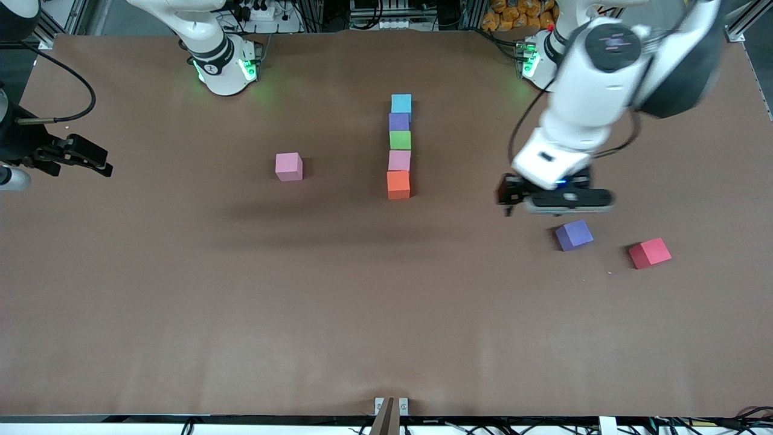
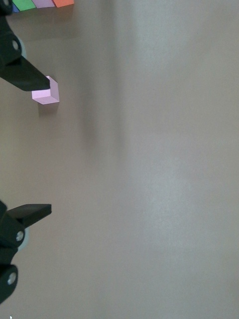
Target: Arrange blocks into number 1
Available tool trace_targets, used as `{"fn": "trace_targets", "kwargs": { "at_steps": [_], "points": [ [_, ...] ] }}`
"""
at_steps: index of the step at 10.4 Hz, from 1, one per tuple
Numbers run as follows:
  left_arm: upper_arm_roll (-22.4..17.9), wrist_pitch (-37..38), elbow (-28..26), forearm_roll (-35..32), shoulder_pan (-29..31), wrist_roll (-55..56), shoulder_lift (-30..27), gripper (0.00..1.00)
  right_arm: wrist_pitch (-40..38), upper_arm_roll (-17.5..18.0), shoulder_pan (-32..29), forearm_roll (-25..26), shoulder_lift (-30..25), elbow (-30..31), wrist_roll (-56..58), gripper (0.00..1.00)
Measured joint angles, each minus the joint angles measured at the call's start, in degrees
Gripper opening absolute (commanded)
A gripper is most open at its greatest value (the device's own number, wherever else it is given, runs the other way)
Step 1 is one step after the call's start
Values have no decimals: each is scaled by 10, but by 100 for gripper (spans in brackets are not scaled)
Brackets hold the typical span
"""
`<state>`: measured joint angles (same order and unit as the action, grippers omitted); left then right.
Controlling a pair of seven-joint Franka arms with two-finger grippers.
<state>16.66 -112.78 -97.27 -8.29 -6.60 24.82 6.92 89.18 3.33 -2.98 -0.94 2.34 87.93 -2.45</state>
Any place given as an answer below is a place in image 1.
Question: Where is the orange foam cube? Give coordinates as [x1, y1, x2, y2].
[386, 170, 411, 201]

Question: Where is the red foam cube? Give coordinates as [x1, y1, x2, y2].
[628, 237, 672, 270]

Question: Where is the orange packet pile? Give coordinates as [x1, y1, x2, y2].
[481, 0, 559, 32]

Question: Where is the brown table cover mat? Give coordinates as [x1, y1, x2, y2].
[0, 29, 773, 419]

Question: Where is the metal equipment rack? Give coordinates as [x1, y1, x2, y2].
[347, 0, 426, 31]

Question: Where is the white power strip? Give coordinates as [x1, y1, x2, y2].
[233, 0, 303, 34]

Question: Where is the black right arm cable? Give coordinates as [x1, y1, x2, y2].
[0, 41, 97, 125]

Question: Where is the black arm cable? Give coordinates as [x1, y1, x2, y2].
[0, 41, 97, 125]
[506, 88, 642, 165]

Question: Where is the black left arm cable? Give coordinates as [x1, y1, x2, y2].
[506, 88, 642, 165]

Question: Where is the aluminium frame post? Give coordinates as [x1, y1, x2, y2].
[722, 0, 773, 44]
[36, 0, 91, 50]

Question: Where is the brown camera mount bar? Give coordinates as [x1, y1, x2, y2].
[369, 397, 395, 435]

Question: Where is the black cable bundle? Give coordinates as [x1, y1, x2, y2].
[649, 406, 773, 435]

